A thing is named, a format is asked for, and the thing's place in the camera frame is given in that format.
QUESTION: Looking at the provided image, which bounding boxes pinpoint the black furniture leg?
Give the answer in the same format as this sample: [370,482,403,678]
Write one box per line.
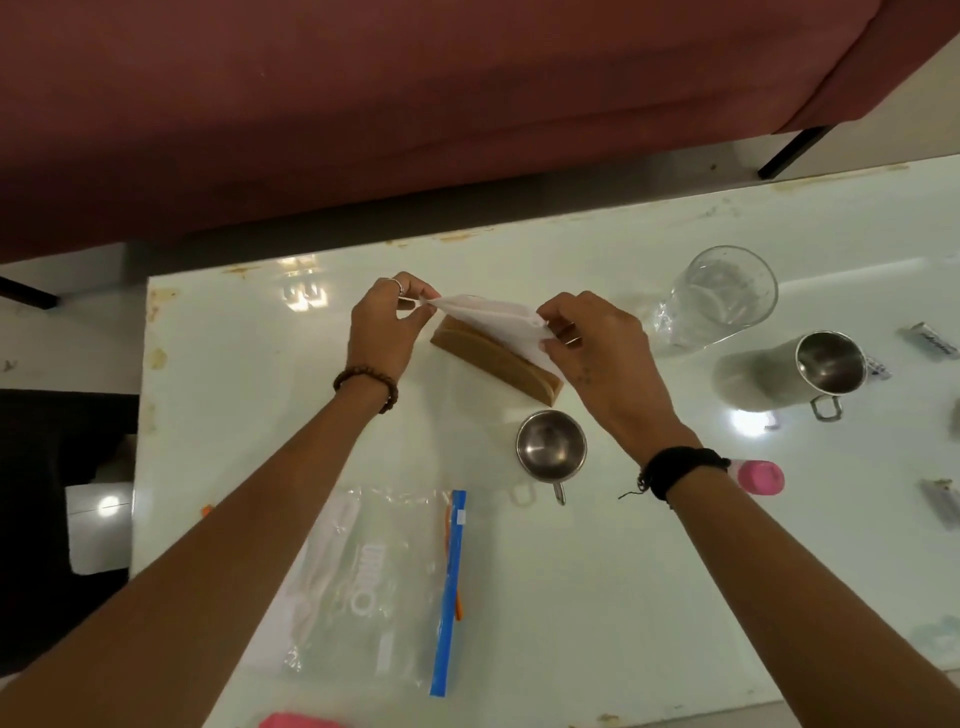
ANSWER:
[0,275,60,312]
[757,125,836,182]

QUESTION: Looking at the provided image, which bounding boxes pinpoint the white paper napkin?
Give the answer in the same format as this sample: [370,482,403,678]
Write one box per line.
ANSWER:
[420,294,565,376]

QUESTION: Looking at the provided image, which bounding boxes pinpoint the clear zip bag blue strip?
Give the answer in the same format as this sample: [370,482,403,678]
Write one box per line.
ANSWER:
[283,486,468,699]

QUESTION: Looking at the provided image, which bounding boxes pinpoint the white napkins in bag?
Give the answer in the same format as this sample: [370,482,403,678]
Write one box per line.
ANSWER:
[291,495,363,654]

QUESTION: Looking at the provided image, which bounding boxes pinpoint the black cord wristband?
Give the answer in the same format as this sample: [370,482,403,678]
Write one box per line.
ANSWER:
[618,447,732,504]

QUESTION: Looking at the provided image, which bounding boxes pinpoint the maroon fabric couch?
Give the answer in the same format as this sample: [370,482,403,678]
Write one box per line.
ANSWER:
[0,0,960,265]

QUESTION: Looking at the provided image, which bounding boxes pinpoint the large steel mug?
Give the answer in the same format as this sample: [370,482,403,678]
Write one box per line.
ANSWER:
[712,330,870,423]

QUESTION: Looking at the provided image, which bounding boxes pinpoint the orange stick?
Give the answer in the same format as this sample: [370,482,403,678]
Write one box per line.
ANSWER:
[444,504,465,622]

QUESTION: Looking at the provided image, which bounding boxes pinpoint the person's left forearm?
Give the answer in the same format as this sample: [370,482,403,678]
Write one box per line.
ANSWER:
[0,378,391,728]

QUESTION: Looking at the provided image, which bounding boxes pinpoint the pink capped bottle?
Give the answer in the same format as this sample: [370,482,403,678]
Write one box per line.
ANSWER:
[729,459,786,498]

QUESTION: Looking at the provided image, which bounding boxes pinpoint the small steel cup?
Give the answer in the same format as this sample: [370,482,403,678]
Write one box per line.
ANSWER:
[515,409,589,507]

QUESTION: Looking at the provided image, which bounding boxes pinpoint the person's right forearm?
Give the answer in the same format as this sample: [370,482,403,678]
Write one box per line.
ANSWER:
[663,468,960,728]

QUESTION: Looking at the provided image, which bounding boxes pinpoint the wooden napkin holder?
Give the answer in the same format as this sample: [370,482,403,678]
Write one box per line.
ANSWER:
[429,315,565,408]

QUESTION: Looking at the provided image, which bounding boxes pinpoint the person's right hand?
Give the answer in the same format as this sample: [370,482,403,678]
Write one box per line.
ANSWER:
[535,291,703,468]

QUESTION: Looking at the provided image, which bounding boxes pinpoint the clear drinking glass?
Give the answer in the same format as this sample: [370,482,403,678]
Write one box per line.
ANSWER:
[652,245,780,352]

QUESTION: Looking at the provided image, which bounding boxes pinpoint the brown beaded bracelet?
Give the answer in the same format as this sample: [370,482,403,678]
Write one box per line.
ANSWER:
[333,365,399,415]

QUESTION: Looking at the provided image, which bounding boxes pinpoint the grey sachet packet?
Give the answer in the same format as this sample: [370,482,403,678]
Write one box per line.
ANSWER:
[921,478,960,528]

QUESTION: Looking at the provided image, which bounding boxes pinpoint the pink flat object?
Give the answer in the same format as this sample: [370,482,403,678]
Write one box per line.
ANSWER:
[258,712,348,728]

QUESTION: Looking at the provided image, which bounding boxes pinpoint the person's left hand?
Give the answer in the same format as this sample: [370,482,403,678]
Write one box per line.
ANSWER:
[347,271,444,385]

